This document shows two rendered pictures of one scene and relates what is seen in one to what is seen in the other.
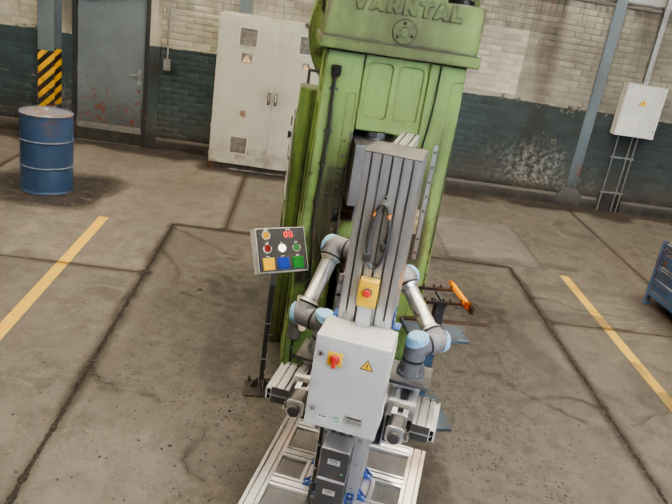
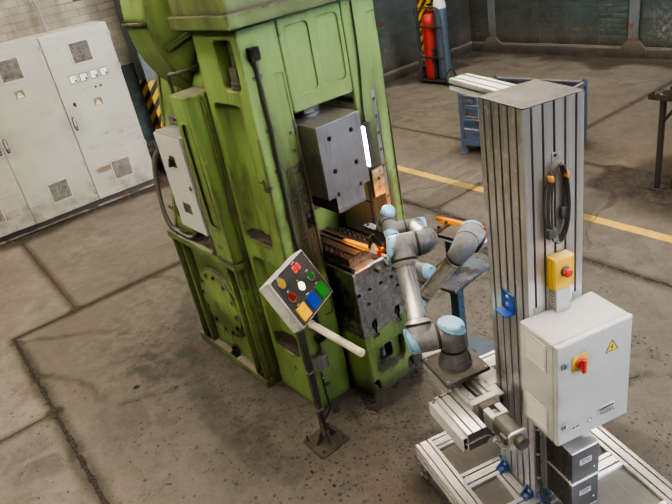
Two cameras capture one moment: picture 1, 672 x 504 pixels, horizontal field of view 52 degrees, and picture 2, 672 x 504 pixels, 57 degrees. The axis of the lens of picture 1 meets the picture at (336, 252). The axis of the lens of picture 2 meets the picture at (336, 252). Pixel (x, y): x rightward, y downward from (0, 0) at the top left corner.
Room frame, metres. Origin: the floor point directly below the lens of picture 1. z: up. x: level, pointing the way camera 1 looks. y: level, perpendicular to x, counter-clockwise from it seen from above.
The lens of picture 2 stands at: (1.52, 1.41, 2.64)
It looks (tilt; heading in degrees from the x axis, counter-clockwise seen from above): 28 degrees down; 332
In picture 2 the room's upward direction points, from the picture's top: 11 degrees counter-clockwise
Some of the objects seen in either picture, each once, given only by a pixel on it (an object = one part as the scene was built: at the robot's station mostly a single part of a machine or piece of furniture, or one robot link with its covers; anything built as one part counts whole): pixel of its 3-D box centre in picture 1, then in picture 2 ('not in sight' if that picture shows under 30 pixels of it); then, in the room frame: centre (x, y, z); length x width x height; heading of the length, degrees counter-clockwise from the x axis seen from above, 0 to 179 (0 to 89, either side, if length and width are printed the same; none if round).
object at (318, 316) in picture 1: (323, 322); (450, 333); (3.27, 0.01, 0.98); 0.13 x 0.12 x 0.14; 62
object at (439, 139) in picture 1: (411, 227); (363, 188); (4.61, -0.50, 1.15); 0.44 x 0.26 x 2.30; 7
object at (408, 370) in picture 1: (411, 365); not in sight; (3.18, -0.49, 0.87); 0.15 x 0.15 x 0.10
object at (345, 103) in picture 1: (317, 216); (278, 231); (4.53, 0.16, 1.15); 0.44 x 0.26 x 2.30; 7
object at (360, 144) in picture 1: (377, 170); (325, 147); (4.42, -0.18, 1.56); 0.42 x 0.39 x 0.40; 7
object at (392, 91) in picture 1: (387, 90); (291, 55); (4.57, -0.17, 2.06); 0.44 x 0.41 x 0.47; 7
